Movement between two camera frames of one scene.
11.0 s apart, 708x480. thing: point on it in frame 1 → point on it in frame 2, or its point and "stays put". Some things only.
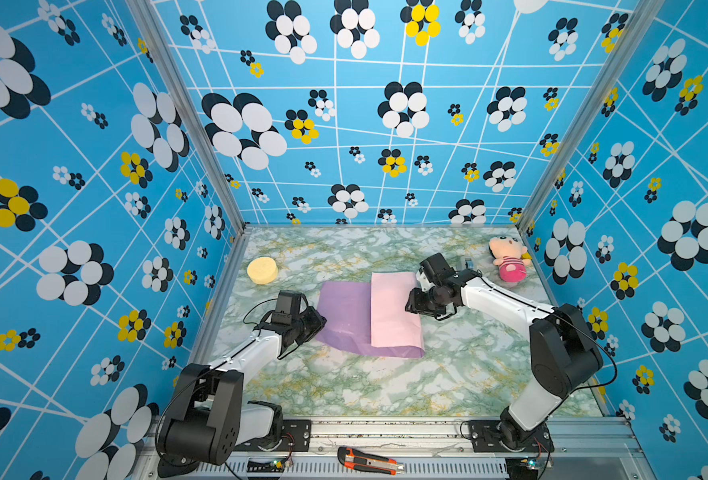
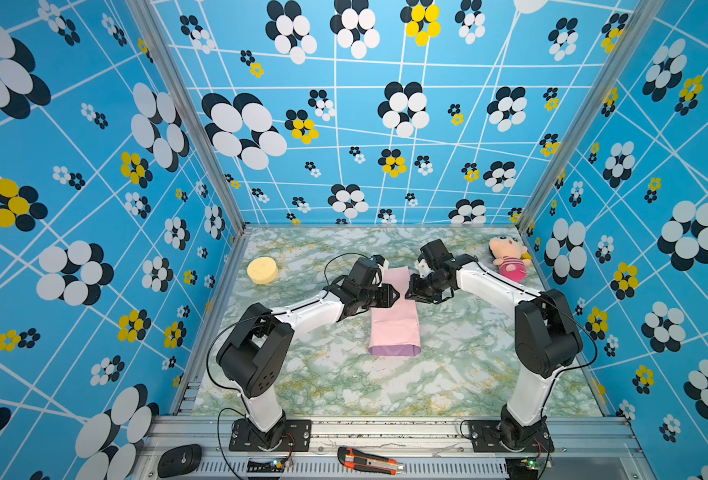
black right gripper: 415,305 → 414,292
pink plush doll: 511,257 stays put
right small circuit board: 522,468 stays put
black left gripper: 316,324 → 387,293
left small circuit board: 267,465 stays put
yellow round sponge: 263,270 stays put
